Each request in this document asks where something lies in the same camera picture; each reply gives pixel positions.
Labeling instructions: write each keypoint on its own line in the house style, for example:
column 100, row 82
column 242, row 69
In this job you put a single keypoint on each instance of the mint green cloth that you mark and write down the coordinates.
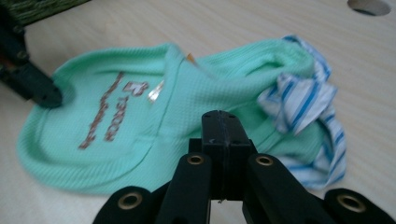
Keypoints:
column 186, row 99

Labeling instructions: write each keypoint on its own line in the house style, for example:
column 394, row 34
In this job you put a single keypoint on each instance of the green woven basket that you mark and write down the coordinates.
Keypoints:
column 34, row 9

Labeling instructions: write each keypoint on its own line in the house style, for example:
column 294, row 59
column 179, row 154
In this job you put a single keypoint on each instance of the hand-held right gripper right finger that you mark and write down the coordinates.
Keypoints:
column 238, row 146

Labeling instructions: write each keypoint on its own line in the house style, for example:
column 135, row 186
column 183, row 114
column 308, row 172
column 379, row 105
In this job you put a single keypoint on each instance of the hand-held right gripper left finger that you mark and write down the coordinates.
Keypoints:
column 213, row 146

